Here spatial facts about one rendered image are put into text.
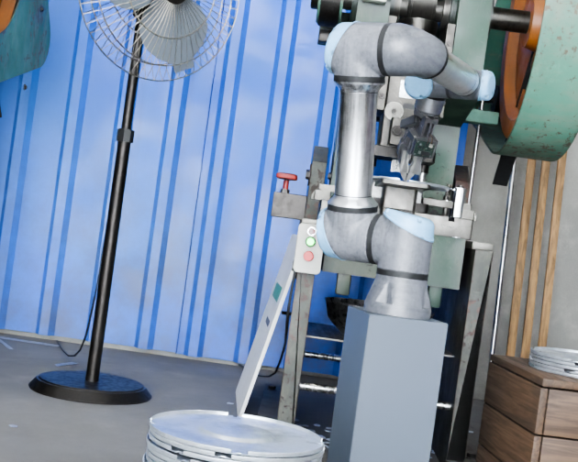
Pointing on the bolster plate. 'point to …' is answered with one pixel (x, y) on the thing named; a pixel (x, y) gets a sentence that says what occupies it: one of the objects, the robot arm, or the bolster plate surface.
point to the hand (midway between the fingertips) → (405, 175)
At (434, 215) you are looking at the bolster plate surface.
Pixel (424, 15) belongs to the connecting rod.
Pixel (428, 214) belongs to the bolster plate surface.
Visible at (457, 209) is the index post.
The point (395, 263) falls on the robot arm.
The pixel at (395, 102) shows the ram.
